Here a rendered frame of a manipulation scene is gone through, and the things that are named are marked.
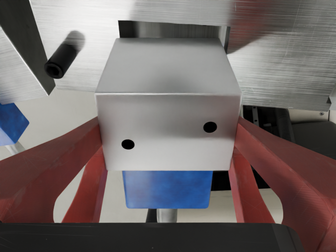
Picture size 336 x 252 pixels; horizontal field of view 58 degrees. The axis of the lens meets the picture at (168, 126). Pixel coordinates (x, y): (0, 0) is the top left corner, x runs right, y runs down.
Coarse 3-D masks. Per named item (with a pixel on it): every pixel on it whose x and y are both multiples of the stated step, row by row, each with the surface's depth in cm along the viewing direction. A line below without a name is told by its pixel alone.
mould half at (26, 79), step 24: (0, 0) 20; (24, 0) 22; (0, 24) 20; (24, 24) 22; (0, 48) 21; (24, 48) 21; (0, 72) 22; (24, 72) 22; (0, 96) 24; (24, 96) 24
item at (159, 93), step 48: (144, 48) 13; (192, 48) 13; (96, 96) 10; (144, 96) 10; (192, 96) 10; (240, 96) 10; (144, 144) 11; (192, 144) 11; (144, 192) 15; (192, 192) 15
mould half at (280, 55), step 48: (48, 0) 14; (96, 0) 14; (144, 0) 14; (192, 0) 13; (240, 0) 13; (288, 0) 13; (48, 48) 16; (96, 48) 16; (240, 48) 14; (288, 48) 14; (288, 96) 16
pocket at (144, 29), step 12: (120, 24) 15; (132, 24) 17; (144, 24) 17; (156, 24) 17; (168, 24) 17; (180, 24) 17; (192, 24) 17; (120, 36) 15; (132, 36) 18; (144, 36) 18; (156, 36) 18; (168, 36) 18; (180, 36) 17; (192, 36) 17; (204, 36) 17; (216, 36) 17; (228, 36) 14
